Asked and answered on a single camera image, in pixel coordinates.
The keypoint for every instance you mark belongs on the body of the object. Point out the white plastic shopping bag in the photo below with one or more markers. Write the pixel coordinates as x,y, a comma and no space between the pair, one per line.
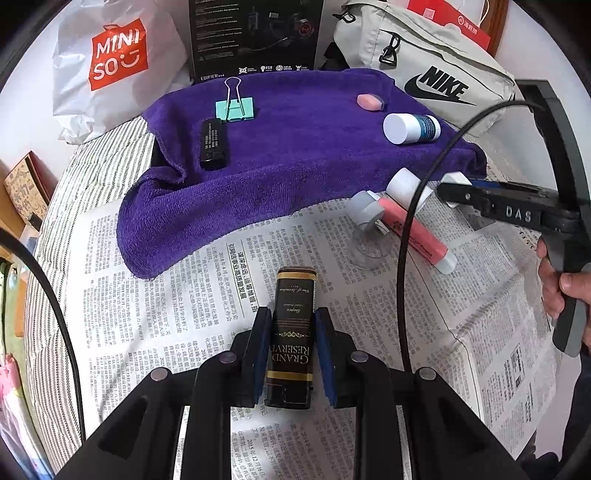
78,92

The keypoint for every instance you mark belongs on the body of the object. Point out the small white cylindrical gadget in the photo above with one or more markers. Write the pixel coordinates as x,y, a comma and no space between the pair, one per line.
364,207

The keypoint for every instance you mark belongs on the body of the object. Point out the white and blue bottle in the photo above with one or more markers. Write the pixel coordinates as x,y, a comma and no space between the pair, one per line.
406,129

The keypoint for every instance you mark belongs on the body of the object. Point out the black rectangular device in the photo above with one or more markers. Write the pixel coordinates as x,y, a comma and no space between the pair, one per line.
214,143

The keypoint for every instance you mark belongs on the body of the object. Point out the pink highlighter pen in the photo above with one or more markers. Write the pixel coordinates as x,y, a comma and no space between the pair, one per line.
420,235

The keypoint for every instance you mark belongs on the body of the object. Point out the brown patterned box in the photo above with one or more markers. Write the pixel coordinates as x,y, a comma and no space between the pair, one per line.
23,184

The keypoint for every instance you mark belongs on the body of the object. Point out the person's right hand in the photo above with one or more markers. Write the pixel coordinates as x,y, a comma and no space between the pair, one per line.
572,286

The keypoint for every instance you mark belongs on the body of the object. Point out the brown wooden headboard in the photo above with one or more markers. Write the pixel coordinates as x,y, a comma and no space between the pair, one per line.
499,23

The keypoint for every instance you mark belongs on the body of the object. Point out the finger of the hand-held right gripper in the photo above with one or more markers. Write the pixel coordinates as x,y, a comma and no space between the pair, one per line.
461,196
489,185

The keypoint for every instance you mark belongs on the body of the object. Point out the white charger cube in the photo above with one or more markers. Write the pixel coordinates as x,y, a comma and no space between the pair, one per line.
455,179

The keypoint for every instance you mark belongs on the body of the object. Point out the green binder clip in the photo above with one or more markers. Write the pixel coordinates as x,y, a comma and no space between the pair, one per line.
235,110

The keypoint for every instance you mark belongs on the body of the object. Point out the white roll of tape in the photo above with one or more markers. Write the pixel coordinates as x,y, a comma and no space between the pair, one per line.
404,184

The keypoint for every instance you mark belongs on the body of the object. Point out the black and gold box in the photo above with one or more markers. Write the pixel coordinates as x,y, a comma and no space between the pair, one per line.
291,332

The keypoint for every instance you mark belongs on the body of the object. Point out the black headphone box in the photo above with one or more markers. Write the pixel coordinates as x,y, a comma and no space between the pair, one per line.
231,46

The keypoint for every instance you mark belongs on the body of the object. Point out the light wooden furniture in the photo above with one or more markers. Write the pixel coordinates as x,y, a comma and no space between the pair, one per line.
7,217

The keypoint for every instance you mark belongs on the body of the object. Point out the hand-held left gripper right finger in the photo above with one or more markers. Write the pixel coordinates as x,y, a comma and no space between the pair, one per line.
325,355

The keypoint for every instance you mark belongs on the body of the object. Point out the newspaper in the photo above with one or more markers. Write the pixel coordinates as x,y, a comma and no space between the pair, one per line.
184,300

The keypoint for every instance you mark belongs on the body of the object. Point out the pink and blue eraser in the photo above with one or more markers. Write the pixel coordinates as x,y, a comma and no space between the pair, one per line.
369,101

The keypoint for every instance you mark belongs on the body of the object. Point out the purple towel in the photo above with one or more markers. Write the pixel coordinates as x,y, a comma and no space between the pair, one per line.
300,152

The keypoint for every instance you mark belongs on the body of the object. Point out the grey waist bag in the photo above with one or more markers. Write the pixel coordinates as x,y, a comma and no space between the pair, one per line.
369,50

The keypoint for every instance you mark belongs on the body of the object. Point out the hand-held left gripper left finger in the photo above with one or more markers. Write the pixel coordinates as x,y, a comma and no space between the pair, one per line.
261,355

